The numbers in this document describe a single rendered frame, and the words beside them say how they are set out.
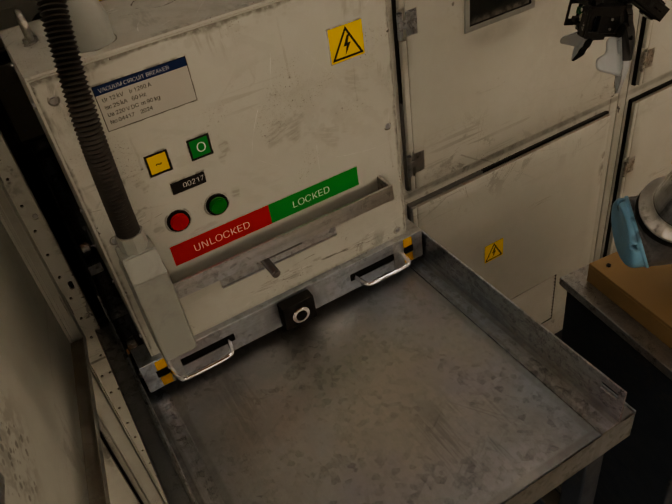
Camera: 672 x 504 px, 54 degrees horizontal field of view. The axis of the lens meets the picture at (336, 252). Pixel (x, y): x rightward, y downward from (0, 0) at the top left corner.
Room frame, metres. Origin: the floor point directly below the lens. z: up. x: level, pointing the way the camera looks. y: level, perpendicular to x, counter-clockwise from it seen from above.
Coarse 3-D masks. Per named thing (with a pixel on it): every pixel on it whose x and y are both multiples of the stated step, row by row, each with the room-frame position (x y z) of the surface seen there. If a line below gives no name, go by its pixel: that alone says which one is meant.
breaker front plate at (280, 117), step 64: (320, 0) 0.89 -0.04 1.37; (384, 0) 0.93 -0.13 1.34; (128, 64) 0.78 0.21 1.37; (192, 64) 0.81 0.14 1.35; (256, 64) 0.85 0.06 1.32; (320, 64) 0.89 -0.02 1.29; (384, 64) 0.93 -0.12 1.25; (64, 128) 0.74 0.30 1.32; (128, 128) 0.77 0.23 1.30; (192, 128) 0.80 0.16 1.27; (256, 128) 0.84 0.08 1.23; (320, 128) 0.88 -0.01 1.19; (384, 128) 0.93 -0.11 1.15; (128, 192) 0.76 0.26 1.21; (192, 192) 0.79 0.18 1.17; (256, 192) 0.83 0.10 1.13; (320, 256) 0.86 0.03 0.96; (192, 320) 0.76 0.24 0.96
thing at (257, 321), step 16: (400, 240) 0.92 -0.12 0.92; (416, 240) 0.93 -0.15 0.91; (368, 256) 0.89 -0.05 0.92; (384, 256) 0.90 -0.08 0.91; (416, 256) 0.93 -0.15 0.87; (336, 272) 0.86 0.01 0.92; (352, 272) 0.87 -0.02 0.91; (368, 272) 0.89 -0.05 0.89; (384, 272) 0.90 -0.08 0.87; (304, 288) 0.83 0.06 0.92; (320, 288) 0.85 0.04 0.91; (336, 288) 0.86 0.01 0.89; (352, 288) 0.87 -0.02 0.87; (272, 304) 0.81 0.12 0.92; (320, 304) 0.84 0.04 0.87; (240, 320) 0.78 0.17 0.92; (256, 320) 0.79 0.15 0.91; (272, 320) 0.80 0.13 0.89; (208, 336) 0.76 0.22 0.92; (224, 336) 0.77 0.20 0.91; (240, 336) 0.78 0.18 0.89; (256, 336) 0.79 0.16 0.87; (144, 352) 0.74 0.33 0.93; (192, 352) 0.75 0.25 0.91; (208, 352) 0.76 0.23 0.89; (224, 352) 0.77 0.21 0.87; (144, 368) 0.71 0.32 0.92; (192, 368) 0.74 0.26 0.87; (160, 384) 0.72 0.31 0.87
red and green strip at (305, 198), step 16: (336, 176) 0.88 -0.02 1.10; (352, 176) 0.90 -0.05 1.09; (304, 192) 0.86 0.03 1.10; (320, 192) 0.87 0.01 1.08; (336, 192) 0.88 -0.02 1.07; (272, 208) 0.84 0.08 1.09; (288, 208) 0.85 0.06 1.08; (304, 208) 0.86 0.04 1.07; (224, 224) 0.80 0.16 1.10; (240, 224) 0.81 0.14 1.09; (256, 224) 0.82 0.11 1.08; (192, 240) 0.78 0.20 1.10; (208, 240) 0.79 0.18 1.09; (224, 240) 0.80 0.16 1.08; (176, 256) 0.77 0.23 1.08; (192, 256) 0.78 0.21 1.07
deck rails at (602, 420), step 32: (448, 256) 0.87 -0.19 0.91; (448, 288) 0.85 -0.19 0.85; (480, 288) 0.79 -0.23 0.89; (128, 320) 0.91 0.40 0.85; (480, 320) 0.76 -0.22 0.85; (512, 320) 0.72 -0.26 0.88; (512, 352) 0.68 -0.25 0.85; (544, 352) 0.66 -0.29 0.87; (576, 352) 0.61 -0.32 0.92; (544, 384) 0.61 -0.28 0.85; (576, 384) 0.60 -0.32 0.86; (608, 384) 0.55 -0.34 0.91; (160, 416) 0.67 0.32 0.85; (608, 416) 0.54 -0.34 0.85; (192, 448) 0.60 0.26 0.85; (192, 480) 0.55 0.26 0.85
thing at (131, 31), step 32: (128, 0) 0.97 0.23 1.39; (160, 0) 0.95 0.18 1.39; (192, 0) 0.92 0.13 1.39; (224, 0) 0.90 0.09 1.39; (256, 0) 0.87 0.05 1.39; (0, 32) 0.93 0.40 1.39; (32, 32) 0.90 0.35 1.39; (128, 32) 0.84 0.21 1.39; (160, 32) 0.81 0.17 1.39; (32, 64) 0.78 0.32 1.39; (32, 96) 0.73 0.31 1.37
